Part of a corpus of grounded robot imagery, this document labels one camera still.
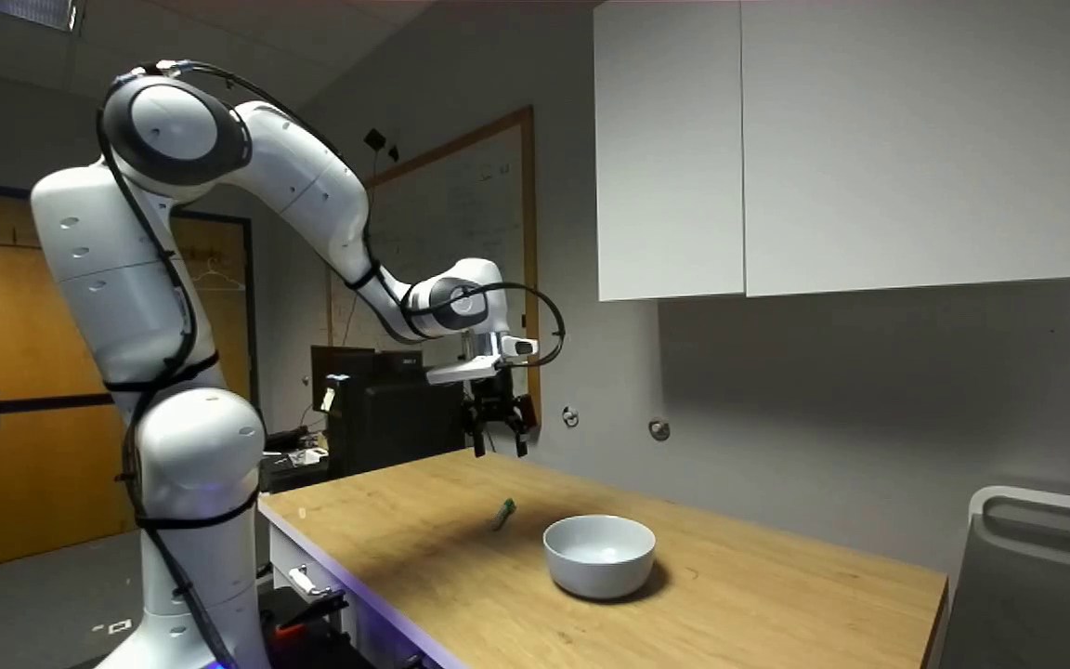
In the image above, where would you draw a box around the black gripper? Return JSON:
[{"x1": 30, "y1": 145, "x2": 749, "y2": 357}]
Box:
[{"x1": 456, "y1": 369, "x2": 537, "y2": 461}]

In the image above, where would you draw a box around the white bowl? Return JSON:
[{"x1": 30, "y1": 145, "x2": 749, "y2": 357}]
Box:
[{"x1": 537, "y1": 514, "x2": 661, "y2": 607}]

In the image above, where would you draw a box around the black computer monitor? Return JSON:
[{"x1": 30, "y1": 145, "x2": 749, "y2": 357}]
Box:
[{"x1": 308, "y1": 342, "x2": 472, "y2": 476}]

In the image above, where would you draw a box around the wood framed whiteboard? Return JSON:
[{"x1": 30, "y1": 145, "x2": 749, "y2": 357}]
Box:
[{"x1": 322, "y1": 103, "x2": 546, "y2": 419}]

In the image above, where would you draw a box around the black and red clamp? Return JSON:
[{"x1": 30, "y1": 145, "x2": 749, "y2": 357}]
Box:
[{"x1": 258, "y1": 580, "x2": 358, "y2": 669}]

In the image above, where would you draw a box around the orange wooden door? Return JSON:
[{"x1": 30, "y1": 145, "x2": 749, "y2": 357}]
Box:
[{"x1": 0, "y1": 182, "x2": 258, "y2": 575}]

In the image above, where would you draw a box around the wide white cabinet door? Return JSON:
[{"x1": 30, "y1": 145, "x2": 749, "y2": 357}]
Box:
[{"x1": 738, "y1": 0, "x2": 1070, "y2": 302}]

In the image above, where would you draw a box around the white framed grey panel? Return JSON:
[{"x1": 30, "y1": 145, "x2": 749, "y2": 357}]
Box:
[{"x1": 933, "y1": 480, "x2": 1070, "y2": 669}]

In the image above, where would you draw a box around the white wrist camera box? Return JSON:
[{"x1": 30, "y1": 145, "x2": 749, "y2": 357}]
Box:
[{"x1": 425, "y1": 327, "x2": 544, "y2": 390}]

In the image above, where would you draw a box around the white wall cabinet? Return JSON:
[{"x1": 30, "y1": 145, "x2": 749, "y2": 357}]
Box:
[{"x1": 592, "y1": 0, "x2": 749, "y2": 305}]

